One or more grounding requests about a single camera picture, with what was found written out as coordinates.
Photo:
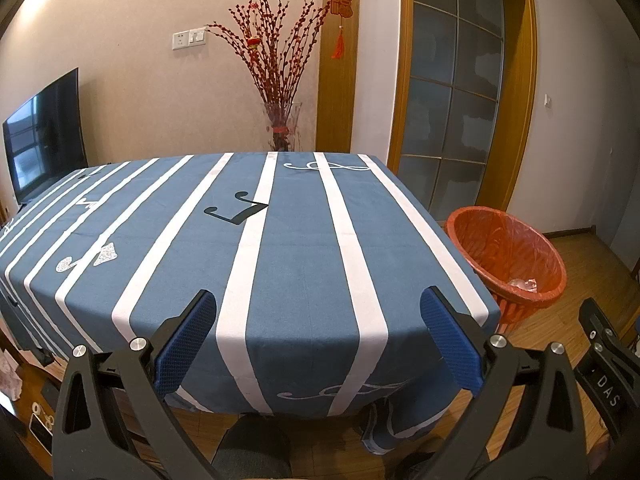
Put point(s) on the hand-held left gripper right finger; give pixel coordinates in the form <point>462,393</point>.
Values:
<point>450,340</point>

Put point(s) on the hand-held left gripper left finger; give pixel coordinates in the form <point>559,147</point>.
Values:
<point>185,340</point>

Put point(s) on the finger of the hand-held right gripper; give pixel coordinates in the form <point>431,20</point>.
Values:
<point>605,320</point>

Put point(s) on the clear plastic bag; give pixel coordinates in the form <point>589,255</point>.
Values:
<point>524,285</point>

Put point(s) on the orange wastebasket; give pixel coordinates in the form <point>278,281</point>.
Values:
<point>505,245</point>

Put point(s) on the black chair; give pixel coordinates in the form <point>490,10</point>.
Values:
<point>252,450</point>

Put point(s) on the blue white striped tablecloth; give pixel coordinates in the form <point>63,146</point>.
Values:
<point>300,260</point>

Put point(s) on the white tape roll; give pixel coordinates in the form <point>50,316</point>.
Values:
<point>42,411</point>

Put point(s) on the pink white cloth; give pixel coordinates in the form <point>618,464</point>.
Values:
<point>10,377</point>

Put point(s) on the clear glass vase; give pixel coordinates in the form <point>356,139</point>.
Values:
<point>282,130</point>

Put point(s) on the black flat television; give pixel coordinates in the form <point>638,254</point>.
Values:
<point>45,145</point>

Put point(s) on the red berry branches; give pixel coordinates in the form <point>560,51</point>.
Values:
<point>275,55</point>

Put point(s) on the red knot ornament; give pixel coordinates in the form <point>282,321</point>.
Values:
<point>341,6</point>

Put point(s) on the glass door with wooden frame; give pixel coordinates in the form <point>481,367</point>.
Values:
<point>445,85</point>

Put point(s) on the wooden wall post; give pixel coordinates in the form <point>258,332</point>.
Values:
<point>337,95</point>

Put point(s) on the white wall socket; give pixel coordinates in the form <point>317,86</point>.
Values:
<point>180,41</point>

